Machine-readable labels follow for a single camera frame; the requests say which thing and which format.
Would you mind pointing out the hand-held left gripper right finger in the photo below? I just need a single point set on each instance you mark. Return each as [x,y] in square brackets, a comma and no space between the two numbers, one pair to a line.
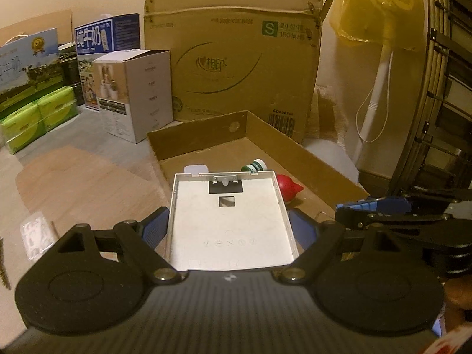
[303,228]

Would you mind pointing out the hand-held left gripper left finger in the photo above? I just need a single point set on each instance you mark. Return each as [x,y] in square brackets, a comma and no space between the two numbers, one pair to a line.
[155,228]

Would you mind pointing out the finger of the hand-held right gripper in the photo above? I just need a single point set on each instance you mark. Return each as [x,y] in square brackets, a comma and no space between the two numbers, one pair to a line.
[383,202]
[372,218]

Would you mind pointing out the red toy figure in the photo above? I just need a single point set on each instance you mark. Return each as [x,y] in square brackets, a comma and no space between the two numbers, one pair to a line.
[287,188]

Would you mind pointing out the white plastic panel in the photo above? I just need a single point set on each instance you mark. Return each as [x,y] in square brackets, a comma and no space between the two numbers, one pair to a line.
[228,228]

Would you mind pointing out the green and white small bottle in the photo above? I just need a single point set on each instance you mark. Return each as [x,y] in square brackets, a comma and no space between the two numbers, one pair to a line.
[254,165]

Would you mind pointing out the shallow cardboard box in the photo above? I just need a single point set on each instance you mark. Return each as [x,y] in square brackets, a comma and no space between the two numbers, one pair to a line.
[199,140]

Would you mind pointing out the person's right hand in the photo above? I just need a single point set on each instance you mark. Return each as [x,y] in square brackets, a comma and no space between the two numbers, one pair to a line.
[459,298]

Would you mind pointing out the white standing fan pole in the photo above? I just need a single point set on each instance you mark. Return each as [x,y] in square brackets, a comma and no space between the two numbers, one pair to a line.
[363,107]

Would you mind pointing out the white plastic packet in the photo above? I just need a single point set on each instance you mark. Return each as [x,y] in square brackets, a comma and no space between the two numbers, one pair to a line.
[38,234]

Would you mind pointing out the white product box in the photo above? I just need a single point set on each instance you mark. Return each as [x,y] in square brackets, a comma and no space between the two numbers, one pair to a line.
[147,96]

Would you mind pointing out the green tissue pack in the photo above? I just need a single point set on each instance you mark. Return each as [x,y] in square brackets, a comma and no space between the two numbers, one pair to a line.
[25,136]
[61,118]
[18,116]
[55,99]

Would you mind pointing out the large printed cardboard box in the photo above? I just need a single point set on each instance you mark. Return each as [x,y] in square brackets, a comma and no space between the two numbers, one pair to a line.
[239,70]

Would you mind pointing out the dark green carton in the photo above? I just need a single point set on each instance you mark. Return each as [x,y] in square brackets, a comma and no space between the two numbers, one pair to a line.
[70,70]

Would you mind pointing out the yellow plastic bag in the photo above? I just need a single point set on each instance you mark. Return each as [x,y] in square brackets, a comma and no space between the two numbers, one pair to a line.
[376,3]

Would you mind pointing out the dark blue milk carton box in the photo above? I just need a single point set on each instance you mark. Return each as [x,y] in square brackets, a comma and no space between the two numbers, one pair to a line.
[110,33]

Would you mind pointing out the light blue milk carton box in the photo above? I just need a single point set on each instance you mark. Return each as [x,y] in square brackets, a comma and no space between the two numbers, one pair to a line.
[25,66]

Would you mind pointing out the wooden board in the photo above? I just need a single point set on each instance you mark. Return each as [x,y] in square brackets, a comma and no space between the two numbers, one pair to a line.
[29,22]

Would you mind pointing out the black folding metal frame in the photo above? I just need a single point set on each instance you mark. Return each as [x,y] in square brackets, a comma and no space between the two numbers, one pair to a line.
[446,81]

